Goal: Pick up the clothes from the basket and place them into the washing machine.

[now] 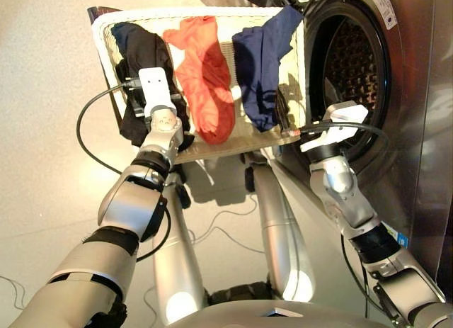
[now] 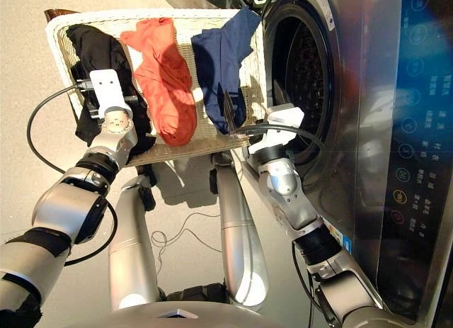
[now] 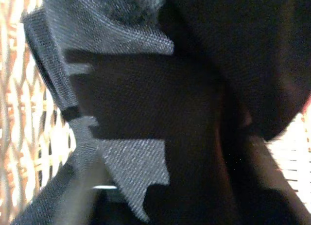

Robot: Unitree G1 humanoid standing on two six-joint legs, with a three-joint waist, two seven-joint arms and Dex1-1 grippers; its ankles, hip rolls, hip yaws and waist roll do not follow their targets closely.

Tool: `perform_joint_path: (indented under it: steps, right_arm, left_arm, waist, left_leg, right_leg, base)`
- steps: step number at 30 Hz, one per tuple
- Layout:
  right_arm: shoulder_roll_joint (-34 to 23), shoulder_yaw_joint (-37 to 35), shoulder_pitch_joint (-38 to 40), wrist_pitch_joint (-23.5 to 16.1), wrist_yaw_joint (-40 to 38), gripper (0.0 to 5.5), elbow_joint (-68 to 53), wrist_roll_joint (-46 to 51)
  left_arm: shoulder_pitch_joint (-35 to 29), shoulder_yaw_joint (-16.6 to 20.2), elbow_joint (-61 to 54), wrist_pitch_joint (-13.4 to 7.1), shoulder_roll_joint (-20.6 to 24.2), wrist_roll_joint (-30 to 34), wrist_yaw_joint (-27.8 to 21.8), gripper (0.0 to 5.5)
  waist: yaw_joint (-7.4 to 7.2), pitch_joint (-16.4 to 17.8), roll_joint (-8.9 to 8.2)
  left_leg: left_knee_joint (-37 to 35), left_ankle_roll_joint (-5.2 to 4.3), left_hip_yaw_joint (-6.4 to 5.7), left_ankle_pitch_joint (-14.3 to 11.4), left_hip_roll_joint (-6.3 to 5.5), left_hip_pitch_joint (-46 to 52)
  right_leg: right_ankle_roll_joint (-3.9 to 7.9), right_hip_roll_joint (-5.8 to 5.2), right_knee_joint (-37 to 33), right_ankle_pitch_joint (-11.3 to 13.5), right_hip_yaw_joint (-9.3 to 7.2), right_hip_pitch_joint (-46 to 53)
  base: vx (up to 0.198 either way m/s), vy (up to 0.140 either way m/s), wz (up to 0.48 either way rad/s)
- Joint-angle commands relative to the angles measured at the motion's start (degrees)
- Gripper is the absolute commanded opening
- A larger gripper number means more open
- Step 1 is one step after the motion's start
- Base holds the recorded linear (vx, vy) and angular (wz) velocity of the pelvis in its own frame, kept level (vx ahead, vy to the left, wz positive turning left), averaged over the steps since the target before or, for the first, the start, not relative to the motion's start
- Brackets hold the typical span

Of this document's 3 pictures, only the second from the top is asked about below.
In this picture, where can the silver robot torso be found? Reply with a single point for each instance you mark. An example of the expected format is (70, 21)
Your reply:
(177, 314)

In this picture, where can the silver robot leg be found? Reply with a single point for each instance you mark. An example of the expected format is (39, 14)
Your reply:
(237, 236)
(131, 243)

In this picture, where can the grey washing machine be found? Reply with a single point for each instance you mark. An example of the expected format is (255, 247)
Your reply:
(371, 94)

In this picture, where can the navy blue garment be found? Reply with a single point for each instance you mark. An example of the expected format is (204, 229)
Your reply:
(219, 59)

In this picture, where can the black garment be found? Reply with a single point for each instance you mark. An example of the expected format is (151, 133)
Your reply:
(99, 51)

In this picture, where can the colourful energy label sticker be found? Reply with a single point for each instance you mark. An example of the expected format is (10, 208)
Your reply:
(339, 237)

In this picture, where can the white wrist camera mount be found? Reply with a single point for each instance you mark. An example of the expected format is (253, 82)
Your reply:
(285, 117)
(108, 90)

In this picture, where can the orange garment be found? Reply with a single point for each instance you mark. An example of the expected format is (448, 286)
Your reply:
(166, 87)

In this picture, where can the pale woven laundry basket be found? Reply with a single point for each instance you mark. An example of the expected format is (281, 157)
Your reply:
(212, 144)

